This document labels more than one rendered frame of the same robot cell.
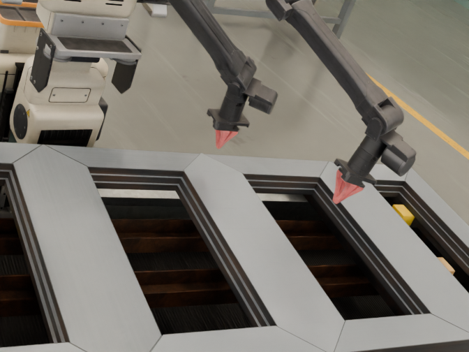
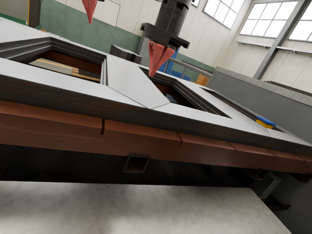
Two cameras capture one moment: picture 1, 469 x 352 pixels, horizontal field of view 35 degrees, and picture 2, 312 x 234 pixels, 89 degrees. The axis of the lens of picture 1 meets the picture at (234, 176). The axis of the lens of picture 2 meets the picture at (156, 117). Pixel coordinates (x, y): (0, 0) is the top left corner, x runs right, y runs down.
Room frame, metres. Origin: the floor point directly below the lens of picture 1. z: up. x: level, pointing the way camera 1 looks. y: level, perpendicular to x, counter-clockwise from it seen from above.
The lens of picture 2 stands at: (2.14, 0.19, 0.99)
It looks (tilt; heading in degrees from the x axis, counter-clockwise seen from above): 21 degrees down; 191
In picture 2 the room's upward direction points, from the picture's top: 22 degrees clockwise
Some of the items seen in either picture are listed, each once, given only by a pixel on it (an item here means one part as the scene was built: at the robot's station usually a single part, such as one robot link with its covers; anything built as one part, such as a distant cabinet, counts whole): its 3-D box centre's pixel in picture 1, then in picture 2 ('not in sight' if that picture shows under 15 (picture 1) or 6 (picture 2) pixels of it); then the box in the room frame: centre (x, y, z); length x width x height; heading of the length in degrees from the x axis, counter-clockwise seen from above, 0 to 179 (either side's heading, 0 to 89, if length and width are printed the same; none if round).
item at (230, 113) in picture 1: (231, 110); (169, 23); (1.76, 0.07, 1.05); 0.10 x 0.07 x 0.07; 126
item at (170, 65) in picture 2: not in sight; (166, 54); (-7.01, -2.26, 0.97); 1.00 x 0.49 x 1.95; 134
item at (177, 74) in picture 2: not in sight; (178, 81); (-3.47, -0.60, 0.29); 0.61 x 0.43 x 0.57; 44
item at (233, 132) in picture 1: (218, 133); (161, 58); (1.76, 0.08, 0.98); 0.07 x 0.07 x 0.09; 36
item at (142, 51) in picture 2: not in sight; (149, 47); (-6.24, -3.05, 0.97); 1.00 x 0.49 x 1.95; 134
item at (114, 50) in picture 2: not in sight; (123, 60); (-2.71, -2.38, 0.32); 1.20 x 0.80 x 0.65; 50
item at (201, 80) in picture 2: not in sight; (207, 81); (-7.21, 0.35, 0.47); 1.32 x 0.80 x 0.95; 44
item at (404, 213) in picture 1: (401, 215); not in sight; (2.05, -0.53, 0.79); 0.06 x 0.05 x 0.04; 35
